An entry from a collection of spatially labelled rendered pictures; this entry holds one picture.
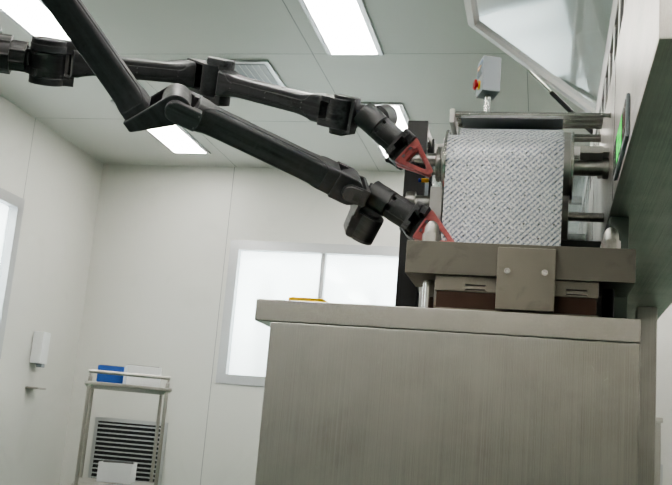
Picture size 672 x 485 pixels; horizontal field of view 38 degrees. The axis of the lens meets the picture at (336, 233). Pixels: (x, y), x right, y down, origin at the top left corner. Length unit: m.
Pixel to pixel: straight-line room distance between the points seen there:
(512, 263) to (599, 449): 0.34
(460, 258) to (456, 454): 0.35
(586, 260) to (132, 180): 6.96
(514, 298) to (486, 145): 0.42
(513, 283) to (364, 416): 0.35
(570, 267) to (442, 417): 0.35
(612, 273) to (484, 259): 0.22
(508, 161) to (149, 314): 6.37
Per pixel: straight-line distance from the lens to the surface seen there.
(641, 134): 1.51
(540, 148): 2.02
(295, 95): 2.20
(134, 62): 2.36
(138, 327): 8.20
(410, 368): 1.69
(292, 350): 1.73
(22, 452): 7.80
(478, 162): 2.01
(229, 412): 7.86
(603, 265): 1.76
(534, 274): 1.73
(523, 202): 1.99
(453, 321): 1.69
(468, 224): 1.98
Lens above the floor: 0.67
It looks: 12 degrees up
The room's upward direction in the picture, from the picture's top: 5 degrees clockwise
